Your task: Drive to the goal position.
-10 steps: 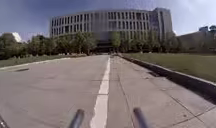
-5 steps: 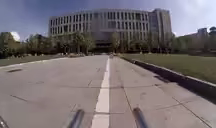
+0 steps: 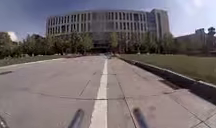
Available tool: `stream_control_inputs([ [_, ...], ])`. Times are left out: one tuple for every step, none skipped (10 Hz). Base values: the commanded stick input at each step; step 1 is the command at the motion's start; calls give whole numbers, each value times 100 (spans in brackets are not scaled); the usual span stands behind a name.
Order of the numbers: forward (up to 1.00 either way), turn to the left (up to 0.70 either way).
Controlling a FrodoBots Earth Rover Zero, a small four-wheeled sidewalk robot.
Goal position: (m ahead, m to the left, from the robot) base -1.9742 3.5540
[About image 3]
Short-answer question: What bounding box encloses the white painted line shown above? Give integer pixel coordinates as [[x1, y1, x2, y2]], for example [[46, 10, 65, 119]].
[[88, 57, 109, 128]]

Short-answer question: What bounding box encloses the large curved grey building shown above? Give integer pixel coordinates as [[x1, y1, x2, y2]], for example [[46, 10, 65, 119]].
[[45, 8, 171, 53]]

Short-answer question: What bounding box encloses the grey concrete paved road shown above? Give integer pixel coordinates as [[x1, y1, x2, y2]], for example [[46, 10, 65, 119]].
[[0, 54, 216, 128]]

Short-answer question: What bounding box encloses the robot's own part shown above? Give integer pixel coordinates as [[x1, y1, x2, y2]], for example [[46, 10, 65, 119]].
[[132, 107, 150, 128], [67, 108, 86, 128]]

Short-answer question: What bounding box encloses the row of trees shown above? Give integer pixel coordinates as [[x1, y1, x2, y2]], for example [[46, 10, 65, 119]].
[[0, 30, 184, 60]]

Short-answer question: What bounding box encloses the grass lawn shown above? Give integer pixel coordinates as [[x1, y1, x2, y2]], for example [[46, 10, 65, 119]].
[[119, 53, 216, 87]]

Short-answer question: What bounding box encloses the concrete kerb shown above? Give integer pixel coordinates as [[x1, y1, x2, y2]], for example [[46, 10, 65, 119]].
[[116, 55, 216, 107]]

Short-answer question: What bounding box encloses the grass verge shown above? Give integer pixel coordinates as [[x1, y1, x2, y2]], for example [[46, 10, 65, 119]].
[[0, 54, 82, 69]]

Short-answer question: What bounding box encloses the low grey building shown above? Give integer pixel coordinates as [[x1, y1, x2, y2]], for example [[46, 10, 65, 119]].
[[174, 28, 216, 53]]

